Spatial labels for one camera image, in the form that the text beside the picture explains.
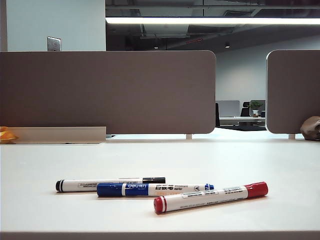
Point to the red whiteboard marker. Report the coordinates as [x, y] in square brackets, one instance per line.
[200, 198]

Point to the black whiteboard marker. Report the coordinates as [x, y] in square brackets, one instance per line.
[75, 185]

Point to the white divider support foot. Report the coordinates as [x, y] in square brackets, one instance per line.
[291, 136]
[189, 136]

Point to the wide brown desk divider panel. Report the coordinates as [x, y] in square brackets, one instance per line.
[107, 92]

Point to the grey background desk screen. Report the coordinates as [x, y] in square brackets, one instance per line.
[228, 108]

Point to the round ceiling spot lamp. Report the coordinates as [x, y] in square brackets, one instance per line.
[155, 47]
[227, 45]

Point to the white background desk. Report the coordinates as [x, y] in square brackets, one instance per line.
[240, 120]

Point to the blue whiteboard marker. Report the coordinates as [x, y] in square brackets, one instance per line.
[110, 189]

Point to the black office chair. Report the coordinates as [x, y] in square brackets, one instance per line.
[245, 110]

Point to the green potted plant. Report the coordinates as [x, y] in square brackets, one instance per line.
[255, 106]

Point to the long ceiling light strip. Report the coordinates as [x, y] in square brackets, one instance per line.
[212, 20]

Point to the narrow brown desk divider panel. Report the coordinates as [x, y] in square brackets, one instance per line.
[292, 90]

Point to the brown lumpy object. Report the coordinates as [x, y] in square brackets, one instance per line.
[310, 128]

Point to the orange soft object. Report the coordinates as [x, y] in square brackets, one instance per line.
[7, 135]

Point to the metal wall switch plate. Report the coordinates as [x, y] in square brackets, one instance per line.
[54, 44]

